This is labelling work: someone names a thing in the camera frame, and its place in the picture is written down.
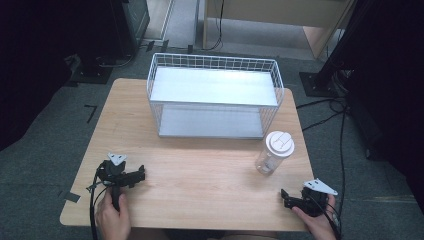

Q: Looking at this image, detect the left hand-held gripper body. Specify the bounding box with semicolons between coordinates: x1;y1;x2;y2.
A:
95;152;138;212

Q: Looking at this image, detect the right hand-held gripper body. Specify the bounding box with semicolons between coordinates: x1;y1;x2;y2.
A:
293;177;339;218

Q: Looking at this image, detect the person's right hand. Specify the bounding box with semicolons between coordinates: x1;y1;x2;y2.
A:
290;194;338;240

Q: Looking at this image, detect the person's left hand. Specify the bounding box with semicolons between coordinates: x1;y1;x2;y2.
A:
94;189;132;240

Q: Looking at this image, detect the clear jar with white lid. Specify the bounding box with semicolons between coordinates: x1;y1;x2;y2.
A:
254;130;296;176

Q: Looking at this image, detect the black tape strip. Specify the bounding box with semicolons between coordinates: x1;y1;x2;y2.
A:
64;191;82;204

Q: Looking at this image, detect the black tape corner mark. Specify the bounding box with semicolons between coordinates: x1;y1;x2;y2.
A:
83;104;99;124

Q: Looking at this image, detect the dark curtain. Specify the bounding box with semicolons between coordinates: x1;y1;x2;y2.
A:
344;0;424;214

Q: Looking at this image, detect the dark cabinet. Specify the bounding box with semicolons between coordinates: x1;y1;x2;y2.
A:
109;0;151;59

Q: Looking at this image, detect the light wooden desk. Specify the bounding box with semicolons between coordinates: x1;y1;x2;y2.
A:
202;0;355;60

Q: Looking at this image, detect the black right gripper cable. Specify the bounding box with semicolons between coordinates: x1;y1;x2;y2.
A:
308;191;343;240

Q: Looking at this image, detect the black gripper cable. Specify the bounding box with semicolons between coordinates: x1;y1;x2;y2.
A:
308;191;343;240
87;168;109;240

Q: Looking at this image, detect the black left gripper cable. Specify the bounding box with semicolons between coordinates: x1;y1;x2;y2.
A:
87;168;109;240

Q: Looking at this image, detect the black floor cable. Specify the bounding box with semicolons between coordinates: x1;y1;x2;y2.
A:
295;96;349;218

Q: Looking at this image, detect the black stand base plate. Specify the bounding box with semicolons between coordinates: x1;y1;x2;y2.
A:
70;61;115;85

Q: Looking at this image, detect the white wire shelf rack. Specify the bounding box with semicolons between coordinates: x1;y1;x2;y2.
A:
146;52;286;140

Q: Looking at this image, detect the black stand with base plate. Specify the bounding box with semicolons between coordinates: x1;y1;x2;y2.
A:
298;0;371;99

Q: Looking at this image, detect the black hanging cable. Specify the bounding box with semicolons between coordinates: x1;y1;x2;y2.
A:
199;0;225;52

